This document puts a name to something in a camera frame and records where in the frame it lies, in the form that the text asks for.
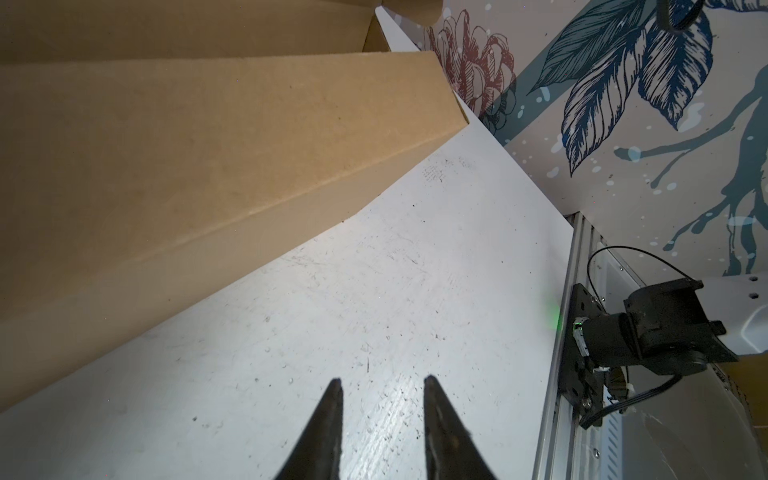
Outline brown cardboard paper box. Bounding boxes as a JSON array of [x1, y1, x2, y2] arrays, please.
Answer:
[[1, 1, 468, 408]]

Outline aluminium front rail frame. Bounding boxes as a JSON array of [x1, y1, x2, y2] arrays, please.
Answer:
[[533, 212, 642, 479]]

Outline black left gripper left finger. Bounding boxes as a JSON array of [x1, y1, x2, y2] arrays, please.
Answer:
[[275, 378, 344, 480]]

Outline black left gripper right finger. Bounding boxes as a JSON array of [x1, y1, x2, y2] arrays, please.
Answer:
[[423, 375, 495, 480]]

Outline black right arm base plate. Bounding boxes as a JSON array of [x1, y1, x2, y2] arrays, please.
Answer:
[[558, 283, 605, 417]]

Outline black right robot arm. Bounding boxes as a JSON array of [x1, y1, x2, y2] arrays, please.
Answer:
[[566, 272, 767, 377]]

